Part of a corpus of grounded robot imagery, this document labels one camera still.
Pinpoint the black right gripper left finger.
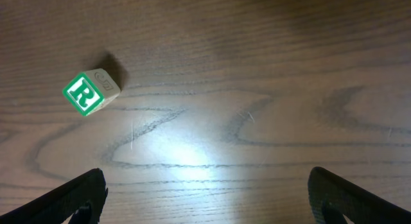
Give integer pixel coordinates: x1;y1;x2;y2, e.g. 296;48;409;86
1;168;108;224

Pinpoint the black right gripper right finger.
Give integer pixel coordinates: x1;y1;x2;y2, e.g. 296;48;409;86
308;167;410;224

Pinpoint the green letter R block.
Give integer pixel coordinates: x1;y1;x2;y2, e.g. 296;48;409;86
62;69;121;116

